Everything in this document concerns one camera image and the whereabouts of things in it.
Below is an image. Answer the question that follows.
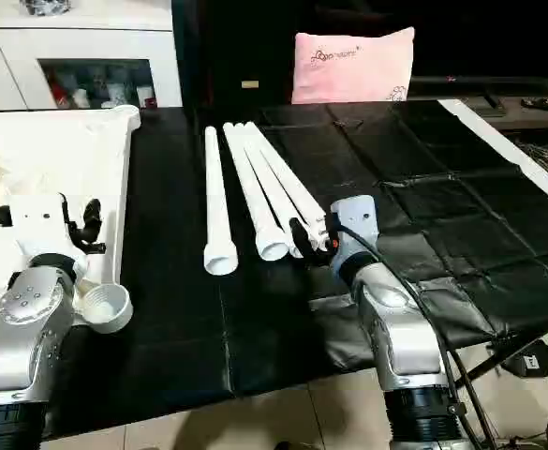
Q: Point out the white plastic table top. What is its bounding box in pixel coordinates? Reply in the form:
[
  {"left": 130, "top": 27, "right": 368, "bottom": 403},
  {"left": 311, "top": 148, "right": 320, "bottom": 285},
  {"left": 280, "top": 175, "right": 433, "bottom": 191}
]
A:
[{"left": 0, "top": 105, "right": 141, "bottom": 340}]

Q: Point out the white plastic table leg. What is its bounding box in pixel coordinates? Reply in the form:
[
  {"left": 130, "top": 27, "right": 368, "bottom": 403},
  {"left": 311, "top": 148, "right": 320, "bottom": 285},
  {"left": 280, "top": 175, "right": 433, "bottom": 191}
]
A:
[
  {"left": 245, "top": 122, "right": 331, "bottom": 250},
  {"left": 221, "top": 122, "right": 291, "bottom": 263},
  {"left": 233, "top": 122, "right": 314, "bottom": 260},
  {"left": 203, "top": 126, "right": 241, "bottom": 277}
]

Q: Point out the black work mat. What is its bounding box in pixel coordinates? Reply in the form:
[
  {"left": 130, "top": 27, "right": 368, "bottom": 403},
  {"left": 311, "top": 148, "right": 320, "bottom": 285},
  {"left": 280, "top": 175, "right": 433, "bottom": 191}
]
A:
[{"left": 0, "top": 98, "right": 548, "bottom": 442}]

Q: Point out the white cabinet with glass doors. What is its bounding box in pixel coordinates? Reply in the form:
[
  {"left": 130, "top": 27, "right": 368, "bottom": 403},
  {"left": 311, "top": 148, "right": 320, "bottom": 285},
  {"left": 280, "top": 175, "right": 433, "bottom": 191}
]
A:
[{"left": 0, "top": 0, "right": 184, "bottom": 113}]

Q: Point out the pink pillow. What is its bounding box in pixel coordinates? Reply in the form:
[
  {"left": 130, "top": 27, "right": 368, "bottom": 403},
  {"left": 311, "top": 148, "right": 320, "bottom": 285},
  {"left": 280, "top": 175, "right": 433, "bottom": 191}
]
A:
[{"left": 291, "top": 26, "right": 416, "bottom": 105}]

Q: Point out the black furniture with yellow label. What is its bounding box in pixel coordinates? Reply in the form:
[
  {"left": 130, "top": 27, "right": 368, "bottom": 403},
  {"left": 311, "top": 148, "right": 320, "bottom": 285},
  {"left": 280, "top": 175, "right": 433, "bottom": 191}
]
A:
[{"left": 172, "top": 0, "right": 298, "bottom": 112}]

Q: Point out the dark ornament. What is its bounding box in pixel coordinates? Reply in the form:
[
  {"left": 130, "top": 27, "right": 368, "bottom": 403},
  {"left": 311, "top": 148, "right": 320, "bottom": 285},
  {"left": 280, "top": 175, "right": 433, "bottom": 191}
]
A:
[{"left": 21, "top": 0, "right": 73, "bottom": 18}]

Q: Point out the black power adapter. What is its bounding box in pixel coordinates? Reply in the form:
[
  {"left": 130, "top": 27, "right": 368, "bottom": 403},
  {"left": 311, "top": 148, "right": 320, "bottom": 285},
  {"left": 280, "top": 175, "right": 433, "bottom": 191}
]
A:
[{"left": 501, "top": 339, "right": 548, "bottom": 378}]

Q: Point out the dark low tv bench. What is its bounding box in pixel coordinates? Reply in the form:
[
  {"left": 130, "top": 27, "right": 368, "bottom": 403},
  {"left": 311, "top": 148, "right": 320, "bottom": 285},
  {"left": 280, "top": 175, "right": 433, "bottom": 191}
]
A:
[{"left": 409, "top": 75, "right": 548, "bottom": 132}]

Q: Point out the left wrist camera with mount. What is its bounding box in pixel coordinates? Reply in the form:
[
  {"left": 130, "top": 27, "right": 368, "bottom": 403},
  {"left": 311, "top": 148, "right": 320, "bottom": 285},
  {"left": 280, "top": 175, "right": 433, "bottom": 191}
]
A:
[{"left": 7, "top": 193, "right": 95, "bottom": 282}]

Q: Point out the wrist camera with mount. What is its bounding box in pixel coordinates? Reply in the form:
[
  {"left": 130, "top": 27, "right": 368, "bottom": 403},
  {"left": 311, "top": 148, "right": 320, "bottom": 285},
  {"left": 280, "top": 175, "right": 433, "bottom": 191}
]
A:
[
  {"left": 7, "top": 193, "right": 95, "bottom": 282},
  {"left": 328, "top": 195, "right": 380, "bottom": 282}
]

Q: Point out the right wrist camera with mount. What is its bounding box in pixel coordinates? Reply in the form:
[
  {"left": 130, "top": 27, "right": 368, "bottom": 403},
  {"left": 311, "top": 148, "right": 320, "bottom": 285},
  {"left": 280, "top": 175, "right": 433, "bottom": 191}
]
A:
[{"left": 328, "top": 195, "right": 380, "bottom": 282}]

